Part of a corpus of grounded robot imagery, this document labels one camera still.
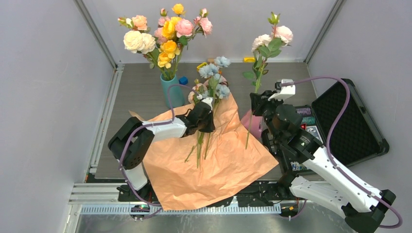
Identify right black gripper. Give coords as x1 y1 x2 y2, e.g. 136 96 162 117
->
250 90 284 141

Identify teal ceramic vase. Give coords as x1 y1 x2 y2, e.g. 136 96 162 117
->
160 74 185 109

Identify light blue flower stem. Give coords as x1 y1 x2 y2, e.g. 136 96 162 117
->
198 56 232 160

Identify peach wrapping paper sheet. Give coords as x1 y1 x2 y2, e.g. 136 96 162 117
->
143 96 277 211

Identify tan satin ribbon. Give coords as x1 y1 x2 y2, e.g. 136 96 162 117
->
129 110 145 121

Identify yellow rose stems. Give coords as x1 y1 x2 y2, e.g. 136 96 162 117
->
156 3 185 81

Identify pale pink rose stem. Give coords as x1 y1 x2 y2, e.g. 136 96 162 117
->
242 12 294 150

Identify cream white rose stems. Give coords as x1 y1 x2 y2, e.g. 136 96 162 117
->
123 31 170 81

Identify paper flower bouquet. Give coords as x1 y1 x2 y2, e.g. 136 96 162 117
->
185 79 209 168

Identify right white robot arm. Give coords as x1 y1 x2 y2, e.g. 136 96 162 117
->
250 91 396 233

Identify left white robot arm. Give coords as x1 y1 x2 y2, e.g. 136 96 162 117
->
108 98 215 201

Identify pink plastic box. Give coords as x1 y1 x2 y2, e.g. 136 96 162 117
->
240 109 263 139

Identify small blue cube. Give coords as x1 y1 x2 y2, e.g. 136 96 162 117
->
178 76 189 85

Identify colourful toy block house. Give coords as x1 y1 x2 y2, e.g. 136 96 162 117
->
196 62 208 71

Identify yellow toy block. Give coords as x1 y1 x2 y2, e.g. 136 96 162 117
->
243 57 256 63

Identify black poker chip case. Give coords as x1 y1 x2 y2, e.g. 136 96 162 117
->
261 78 390 176

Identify pink peach rose stems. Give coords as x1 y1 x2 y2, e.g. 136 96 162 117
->
117 8 214 81

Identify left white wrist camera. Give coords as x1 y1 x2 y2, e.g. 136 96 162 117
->
197 95 214 110

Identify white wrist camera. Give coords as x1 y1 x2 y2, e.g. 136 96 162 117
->
197 95 214 110
268 79 295 100

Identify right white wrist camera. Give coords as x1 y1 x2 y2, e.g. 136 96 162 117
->
268 79 295 100

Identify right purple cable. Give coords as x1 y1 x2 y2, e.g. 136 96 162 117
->
280 76 404 230

